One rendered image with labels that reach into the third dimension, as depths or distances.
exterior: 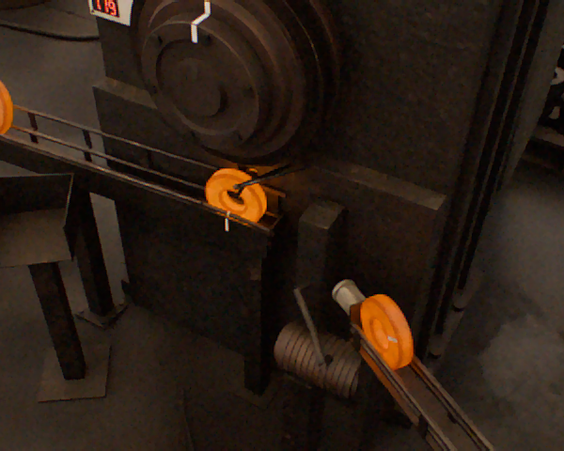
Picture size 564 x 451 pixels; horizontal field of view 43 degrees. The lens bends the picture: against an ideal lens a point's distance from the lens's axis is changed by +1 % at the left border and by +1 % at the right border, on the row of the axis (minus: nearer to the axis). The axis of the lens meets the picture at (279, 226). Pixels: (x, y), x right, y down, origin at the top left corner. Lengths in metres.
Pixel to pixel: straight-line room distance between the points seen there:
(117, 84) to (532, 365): 1.55
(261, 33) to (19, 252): 0.89
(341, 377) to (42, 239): 0.84
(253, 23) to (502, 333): 1.53
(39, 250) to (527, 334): 1.59
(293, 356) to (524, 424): 0.88
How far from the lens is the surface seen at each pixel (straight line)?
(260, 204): 1.70
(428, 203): 1.57
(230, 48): 1.35
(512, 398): 2.38
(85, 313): 2.51
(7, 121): 2.24
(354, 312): 1.56
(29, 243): 1.92
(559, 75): 3.24
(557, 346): 2.56
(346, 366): 1.68
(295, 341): 1.71
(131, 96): 1.89
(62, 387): 2.34
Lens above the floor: 1.88
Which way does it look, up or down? 43 degrees down
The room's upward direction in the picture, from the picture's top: 2 degrees clockwise
